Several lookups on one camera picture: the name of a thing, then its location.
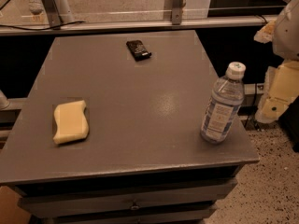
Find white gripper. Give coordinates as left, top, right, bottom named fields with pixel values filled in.
left=253, top=0, right=299, bottom=123

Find clear plastic water bottle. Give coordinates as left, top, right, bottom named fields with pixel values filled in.
left=200, top=62, right=246, bottom=144

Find black snack bag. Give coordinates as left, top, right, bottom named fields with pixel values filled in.
left=126, top=40, right=151, bottom=62

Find grey cabinet drawer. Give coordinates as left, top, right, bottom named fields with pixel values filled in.
left=19, top=177, right=237, bottom=218

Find lower grey drawer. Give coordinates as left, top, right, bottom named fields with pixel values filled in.
left=39, top=202, right=217, bottom=224

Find metal drawer knob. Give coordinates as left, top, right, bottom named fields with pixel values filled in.
left=130, top=203, right=140, bottom=211

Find yellow sponge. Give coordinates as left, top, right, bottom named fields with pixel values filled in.
left=53, top=100, right=89, bottom=145

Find grey metal rail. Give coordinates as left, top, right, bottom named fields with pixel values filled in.
left=0, top=15, right=278, bottom=36

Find centre metal bracket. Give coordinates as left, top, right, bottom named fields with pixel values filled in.
left=171, top=0, right=183, bottom=25

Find metal bracket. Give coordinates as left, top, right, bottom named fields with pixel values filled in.
left=41, top=0, right=62, bottom=30
left=171, top=0, right=183, bottom=25

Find black cable on rail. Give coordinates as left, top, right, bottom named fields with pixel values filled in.
left=0, top=20, right=87, bottom=32

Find left metal bracket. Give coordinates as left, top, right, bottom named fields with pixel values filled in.
left=41, top=0, right=62, bottom=30

